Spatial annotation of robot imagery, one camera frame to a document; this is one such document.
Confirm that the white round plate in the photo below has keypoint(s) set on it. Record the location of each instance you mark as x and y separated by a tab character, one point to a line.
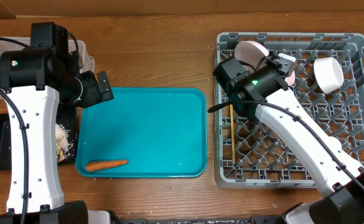
250	51

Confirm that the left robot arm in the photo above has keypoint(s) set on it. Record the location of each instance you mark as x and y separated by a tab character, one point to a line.
33	82

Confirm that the orange carrot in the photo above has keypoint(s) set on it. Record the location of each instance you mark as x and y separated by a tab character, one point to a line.
102	165

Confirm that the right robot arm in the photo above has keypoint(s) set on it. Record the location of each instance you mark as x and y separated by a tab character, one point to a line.
262	94

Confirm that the pink-white bowl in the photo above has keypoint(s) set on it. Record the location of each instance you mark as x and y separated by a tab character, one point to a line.
291	79

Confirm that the clear plastic bin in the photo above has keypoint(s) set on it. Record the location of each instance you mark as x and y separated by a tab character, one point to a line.
86	61

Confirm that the black plastic bin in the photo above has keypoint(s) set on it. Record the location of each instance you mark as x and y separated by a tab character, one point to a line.
66	115

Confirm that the rice pile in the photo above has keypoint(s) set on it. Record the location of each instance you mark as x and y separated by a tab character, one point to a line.
62	134

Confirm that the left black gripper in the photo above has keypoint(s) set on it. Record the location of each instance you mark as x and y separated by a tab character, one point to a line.
94	95

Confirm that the teal serving tray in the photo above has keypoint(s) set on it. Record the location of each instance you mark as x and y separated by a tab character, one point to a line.
162	132

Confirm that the white bowl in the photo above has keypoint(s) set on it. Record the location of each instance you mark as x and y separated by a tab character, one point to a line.
328	74

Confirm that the peanut shells pile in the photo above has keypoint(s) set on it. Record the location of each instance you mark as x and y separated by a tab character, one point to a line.
60	152

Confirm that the grey dish rack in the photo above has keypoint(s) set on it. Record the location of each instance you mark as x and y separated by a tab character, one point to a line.
262	160

